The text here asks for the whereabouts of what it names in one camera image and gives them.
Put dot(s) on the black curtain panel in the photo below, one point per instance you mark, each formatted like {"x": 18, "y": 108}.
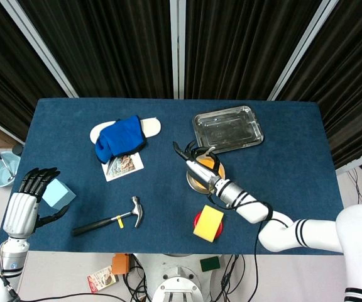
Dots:
{"x": 357, "y": 78}
{"x": 5, "y": 63}
{"x": 105, "y": 47}
{"x": 231, "y": 47}

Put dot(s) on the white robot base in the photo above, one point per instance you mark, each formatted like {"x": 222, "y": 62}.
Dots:
{"x": 174, "y": 277}

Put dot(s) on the rectangular steel tray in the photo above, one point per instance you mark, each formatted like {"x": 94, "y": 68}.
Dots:
{"x": 231, "y": 126}

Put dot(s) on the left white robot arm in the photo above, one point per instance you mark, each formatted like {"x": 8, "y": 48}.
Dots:
{"x": 9, "y": 255}

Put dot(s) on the yellow sponge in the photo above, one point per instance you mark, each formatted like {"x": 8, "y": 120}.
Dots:
{"x": 207, "y": 223}

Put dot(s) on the light blue foam block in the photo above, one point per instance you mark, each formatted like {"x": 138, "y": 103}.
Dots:
{"x": 58, "y": 195}

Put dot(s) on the dark green pad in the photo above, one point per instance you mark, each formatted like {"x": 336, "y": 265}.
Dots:
{"x": 210, "y": 264}

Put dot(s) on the blue towel black trim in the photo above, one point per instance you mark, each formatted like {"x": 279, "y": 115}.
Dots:
{"x": 121, "y": 138}

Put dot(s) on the orange box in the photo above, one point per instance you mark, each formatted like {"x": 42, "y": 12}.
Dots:
{"x": 120, "y": 264}

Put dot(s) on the blue table cover cloth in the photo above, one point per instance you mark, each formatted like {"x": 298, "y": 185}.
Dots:
{"x": 168, "y": 201}

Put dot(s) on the printed picture card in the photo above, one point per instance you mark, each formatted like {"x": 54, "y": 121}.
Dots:
{"x": 127, "y": 166}

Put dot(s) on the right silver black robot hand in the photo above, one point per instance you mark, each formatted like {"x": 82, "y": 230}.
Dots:
{"x": 201, "y": 173}

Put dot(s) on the white plastic spoon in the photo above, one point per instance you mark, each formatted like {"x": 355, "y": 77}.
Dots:
{"x": 206, "y": 151}

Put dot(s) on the bowl with yellow liquid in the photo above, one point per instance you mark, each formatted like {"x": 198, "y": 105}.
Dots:
{"x": 207, "y": 163}

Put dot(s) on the printed snack packet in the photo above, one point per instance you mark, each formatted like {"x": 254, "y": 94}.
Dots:
{"x": 100, "y": 280}

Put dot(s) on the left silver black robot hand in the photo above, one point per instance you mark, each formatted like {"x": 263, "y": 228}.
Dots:
{"x": 20, "y": 210}

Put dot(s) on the yellow tag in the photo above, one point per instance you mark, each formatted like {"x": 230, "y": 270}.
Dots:
{"x": 120, "y": 224}

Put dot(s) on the red round lid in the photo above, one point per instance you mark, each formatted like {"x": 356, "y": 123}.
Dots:
{"x": 197, "y": 217}

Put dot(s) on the black round object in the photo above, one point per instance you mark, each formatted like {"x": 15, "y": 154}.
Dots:
{"x": 18, "y": 150}

